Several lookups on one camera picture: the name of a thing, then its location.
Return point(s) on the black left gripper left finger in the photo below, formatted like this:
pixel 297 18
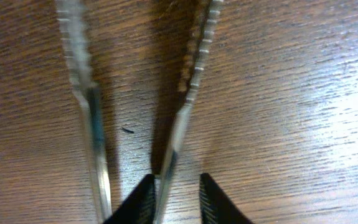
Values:
pixel 139 206

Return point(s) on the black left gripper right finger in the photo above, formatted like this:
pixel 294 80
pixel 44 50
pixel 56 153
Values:
pixel 215 206

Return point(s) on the steel kitchen tongs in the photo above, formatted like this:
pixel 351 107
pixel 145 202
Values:
pixel 87 92

